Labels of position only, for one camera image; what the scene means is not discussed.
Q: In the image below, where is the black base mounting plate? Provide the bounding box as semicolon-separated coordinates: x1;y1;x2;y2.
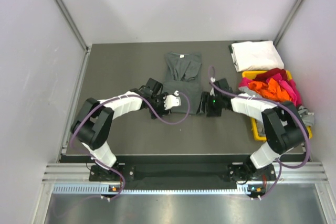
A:
89;154;276;189

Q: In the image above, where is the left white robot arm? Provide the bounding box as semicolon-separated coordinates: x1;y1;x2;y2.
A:
70;78;180;180

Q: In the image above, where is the pink t shirt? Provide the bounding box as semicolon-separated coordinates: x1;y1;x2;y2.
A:
238;74;300;106

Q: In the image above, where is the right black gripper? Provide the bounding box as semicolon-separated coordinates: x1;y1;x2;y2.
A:
196;91;223;117

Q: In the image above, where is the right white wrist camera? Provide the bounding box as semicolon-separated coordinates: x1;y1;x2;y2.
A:
209;77;216;97

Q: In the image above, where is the left aluminium corner post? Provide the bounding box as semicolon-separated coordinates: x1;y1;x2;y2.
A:
38;0;91;54

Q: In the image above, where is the dark red t shirt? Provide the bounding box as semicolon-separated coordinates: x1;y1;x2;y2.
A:
254;68;288;83

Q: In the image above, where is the aluminium corner post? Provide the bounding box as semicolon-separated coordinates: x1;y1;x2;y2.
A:
274;0;305;47
38;0;91;54

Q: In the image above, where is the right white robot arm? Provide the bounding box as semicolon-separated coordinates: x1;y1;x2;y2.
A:
204;77;309;182

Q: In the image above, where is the orange t shirt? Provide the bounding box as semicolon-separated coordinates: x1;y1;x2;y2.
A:
248;79;296;102

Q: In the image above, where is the slotted grey cable duct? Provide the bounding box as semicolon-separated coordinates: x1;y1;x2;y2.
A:
52;183;263;196

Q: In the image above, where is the yellow plastic basket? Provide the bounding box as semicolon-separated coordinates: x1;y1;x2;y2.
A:
241;69;313;142

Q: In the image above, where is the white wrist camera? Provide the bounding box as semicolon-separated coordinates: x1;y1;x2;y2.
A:
209;77;216;97
163;90;181;110

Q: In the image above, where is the folded white t shirt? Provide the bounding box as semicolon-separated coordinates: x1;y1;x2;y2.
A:
229;40;284;72

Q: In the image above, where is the dark grey t shirt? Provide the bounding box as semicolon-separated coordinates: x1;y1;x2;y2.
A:
163;52;203;115

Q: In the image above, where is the right aluminium corner post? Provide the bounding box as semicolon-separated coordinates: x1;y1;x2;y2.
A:
274;0;305;47

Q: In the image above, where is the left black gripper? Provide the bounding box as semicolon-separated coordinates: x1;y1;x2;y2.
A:
149;92;171;119

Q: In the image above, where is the light grey t shirt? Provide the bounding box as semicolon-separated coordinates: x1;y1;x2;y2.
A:
238;86;315;136

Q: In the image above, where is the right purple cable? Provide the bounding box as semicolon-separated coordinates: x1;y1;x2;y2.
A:
208;66;311;200

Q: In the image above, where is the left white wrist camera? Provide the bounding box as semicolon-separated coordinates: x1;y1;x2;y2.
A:
163;90;181;110

